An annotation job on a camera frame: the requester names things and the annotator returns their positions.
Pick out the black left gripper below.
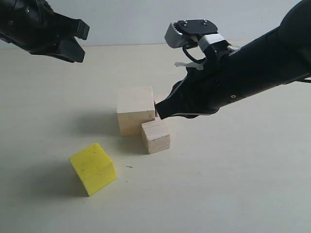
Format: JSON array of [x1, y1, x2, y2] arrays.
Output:
[[0, 0, 90, 63]]

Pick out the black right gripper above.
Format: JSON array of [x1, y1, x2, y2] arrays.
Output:
[[155, 52, 243, 119]]

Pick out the small wooden cube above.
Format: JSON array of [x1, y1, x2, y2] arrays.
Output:
[[154, 94, 167, 118]]

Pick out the medium wooden cube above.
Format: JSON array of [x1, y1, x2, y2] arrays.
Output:
[[141, 119, 171, 154]]

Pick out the large wooden cube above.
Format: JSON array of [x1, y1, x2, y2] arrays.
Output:
[[117, 86, 155, 136]]

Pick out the yellow cube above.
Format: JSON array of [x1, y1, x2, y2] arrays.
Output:
[[69, 142, 117, 197]]

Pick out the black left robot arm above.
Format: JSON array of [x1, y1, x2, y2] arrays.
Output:
[[0, 0, 90, 63]]

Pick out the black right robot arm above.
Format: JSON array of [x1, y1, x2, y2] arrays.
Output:
[[155, 0, 311, 119]]

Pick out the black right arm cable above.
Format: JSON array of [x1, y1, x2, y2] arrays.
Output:
[[181, 45, 207, 64]]

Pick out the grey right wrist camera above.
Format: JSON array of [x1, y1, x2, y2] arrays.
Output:
[[164, 19, 231, 52]]

